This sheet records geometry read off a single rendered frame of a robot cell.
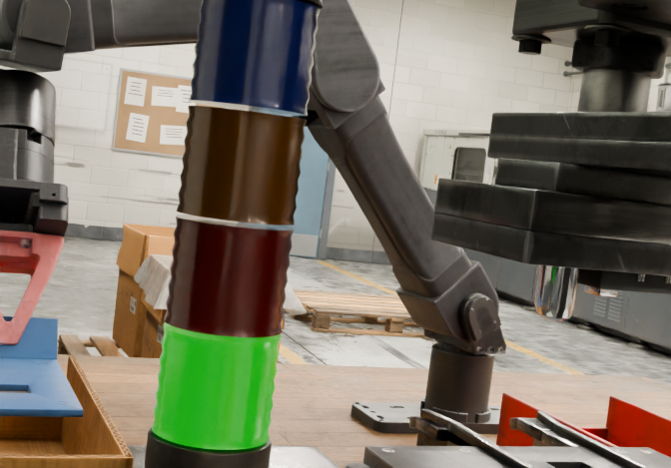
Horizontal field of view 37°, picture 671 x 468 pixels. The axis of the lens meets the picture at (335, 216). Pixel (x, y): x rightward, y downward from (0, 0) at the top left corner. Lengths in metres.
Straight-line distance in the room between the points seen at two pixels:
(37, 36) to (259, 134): 0.46
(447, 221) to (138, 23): 0.34
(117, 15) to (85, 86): 10.55
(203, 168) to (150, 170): 11.10
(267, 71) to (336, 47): 0.54
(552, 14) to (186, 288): 0.31
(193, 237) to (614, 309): 8.12
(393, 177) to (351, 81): 0.10
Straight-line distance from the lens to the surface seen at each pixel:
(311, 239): 11.85
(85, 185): 11.35
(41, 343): 0.71
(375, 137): 0.89
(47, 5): 0.75
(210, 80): 0.31
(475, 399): 0.99
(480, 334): 0.96
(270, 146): 0.30
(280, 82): 0.31
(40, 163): 0.75
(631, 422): 0.95
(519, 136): 0.57
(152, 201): 11.43
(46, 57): 0.76
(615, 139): 0.50
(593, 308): 8.64
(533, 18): 0.57
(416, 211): 0.92
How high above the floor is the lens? 1.14
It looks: 3 degrees down
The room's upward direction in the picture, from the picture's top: 7 degrees clockwise
